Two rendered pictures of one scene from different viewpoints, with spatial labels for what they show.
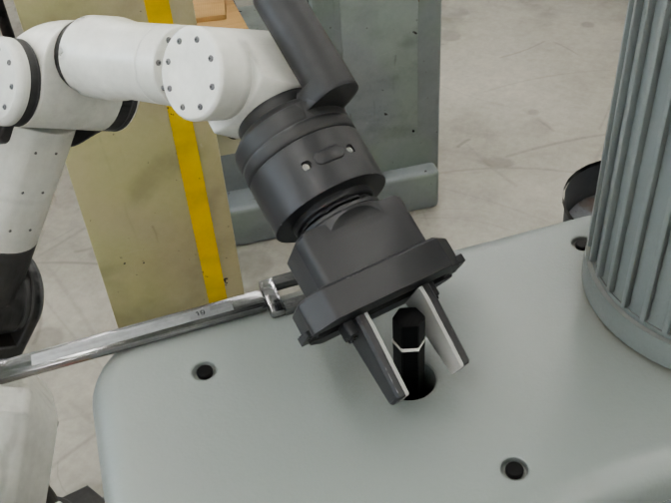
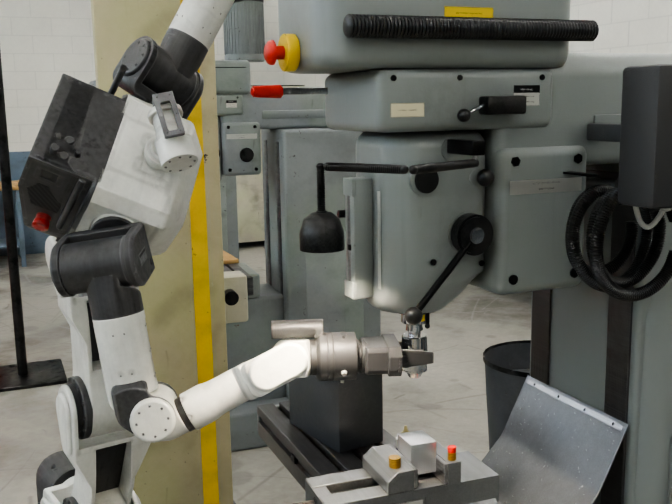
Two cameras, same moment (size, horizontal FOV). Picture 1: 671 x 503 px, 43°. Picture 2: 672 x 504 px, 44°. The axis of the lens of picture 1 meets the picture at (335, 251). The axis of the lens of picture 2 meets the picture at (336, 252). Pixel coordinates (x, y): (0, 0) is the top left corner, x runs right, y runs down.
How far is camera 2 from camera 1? 1.29 m
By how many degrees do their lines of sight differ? 31
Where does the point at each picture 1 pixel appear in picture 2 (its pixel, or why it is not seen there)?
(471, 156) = (407, 403)
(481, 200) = (418, 426)
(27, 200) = (214, 13)
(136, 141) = (165, 273)
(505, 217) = (439, 434)
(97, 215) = not seen: hidden behind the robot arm
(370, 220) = not seen: outside the picture
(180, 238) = (185, 366)
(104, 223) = not seen: hidden behind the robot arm
